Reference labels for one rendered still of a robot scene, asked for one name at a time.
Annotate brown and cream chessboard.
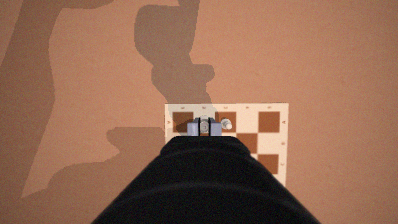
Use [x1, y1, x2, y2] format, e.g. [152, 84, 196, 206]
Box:
[165, 103, 288, 187]

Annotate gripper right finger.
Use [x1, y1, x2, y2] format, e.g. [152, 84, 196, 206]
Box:
[208, 117, 222, 136]

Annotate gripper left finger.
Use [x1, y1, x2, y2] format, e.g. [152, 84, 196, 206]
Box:
[187, 117, 200, 136]

